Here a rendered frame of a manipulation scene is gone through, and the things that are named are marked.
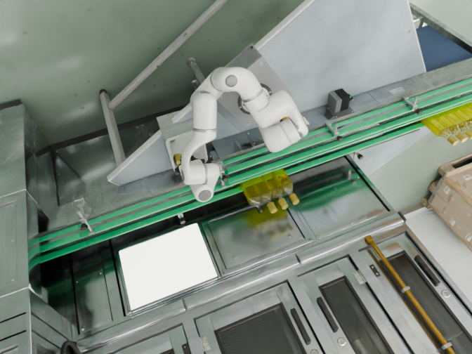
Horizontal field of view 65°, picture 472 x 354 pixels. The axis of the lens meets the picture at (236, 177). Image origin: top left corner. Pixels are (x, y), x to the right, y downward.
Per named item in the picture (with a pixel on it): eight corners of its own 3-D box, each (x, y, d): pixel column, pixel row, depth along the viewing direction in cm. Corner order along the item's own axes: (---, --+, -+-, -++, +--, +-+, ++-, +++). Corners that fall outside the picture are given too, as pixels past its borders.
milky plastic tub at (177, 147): (170, 161, 185) (174, 173, 180) (159, 128, 168) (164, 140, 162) (203, 150, 188) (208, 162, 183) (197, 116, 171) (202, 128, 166)
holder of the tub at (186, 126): (172, 167, 189) (176, 178, 185) (160, 127, 168) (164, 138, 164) (204, 156, 193) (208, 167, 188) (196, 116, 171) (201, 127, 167)
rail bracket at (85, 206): (82, 205, 180) (88, 243, 166) (67, 184, 167) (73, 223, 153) (92, 202, 181) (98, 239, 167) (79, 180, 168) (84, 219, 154)
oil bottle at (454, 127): (422, 113, 215) (458, 145, 198) (425, 105, 211) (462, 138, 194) (430, 110, 216) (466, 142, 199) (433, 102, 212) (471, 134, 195)
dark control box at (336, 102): (326, 104, 198) (334, 113, 193) (328, 91, 192) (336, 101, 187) (340, 99, 200) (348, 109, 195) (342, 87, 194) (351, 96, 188)
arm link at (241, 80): (256, 88, 143) (237, 54, 137) (269, 90, 131) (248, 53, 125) (227, 108, 142) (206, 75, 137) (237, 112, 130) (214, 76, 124)
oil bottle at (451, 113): (430, 110, 216) (466, 142, 199) (434, 102, 212) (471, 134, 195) (438, 107, 217) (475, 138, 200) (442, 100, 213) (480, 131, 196)
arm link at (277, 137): (251, 120, 149) (265, 146, 138) (279, 102, 147) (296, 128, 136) (260, 135, 156) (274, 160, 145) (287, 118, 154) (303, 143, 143)
